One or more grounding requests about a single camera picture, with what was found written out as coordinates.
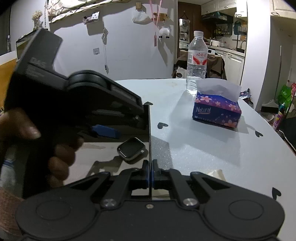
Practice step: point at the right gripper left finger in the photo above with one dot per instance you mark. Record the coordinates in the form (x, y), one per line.
(124, 184)

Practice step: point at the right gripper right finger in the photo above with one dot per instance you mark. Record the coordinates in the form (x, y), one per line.
(175, 183)

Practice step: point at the black smartwatch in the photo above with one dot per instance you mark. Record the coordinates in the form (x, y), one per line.
(131, 149)

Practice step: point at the black cardboard box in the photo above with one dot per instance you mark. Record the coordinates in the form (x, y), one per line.
(97, 164)

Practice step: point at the person's left hand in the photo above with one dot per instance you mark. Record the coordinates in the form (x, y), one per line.
(16, 127)

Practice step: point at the crumpled white tissue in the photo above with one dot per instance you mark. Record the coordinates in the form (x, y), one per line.
(217, 173)

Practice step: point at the purple floral tissue box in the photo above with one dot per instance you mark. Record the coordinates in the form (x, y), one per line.
(217, 102)

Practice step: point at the brown cloth covered chair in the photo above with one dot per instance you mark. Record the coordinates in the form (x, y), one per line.
(215, 66)

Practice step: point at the clear water bottle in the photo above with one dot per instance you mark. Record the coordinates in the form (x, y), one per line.
(196, 62)

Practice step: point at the pink spray bottle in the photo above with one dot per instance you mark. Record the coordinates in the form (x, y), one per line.
(279, 116)

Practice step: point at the green bag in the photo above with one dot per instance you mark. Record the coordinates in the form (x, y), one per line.
(285, 96)

